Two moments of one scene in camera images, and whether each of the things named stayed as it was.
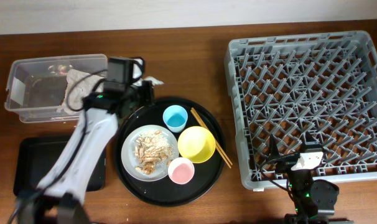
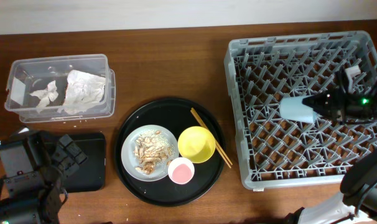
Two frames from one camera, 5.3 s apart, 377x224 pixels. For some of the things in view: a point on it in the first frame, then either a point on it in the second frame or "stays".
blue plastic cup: (175, 117) -> (292, 108)
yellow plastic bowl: (196, 144) stays
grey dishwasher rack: (332, 86) stays
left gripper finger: (148, 93) -> (68, 155)
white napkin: (79, 84) stays
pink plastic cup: (181, 170) stays
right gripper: (285, 164) -> (333, 108)
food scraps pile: (152, 149) stays
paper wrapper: (154, 81) -> (50, 93)
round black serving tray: (163, 192) stays
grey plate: (147, 152) stays
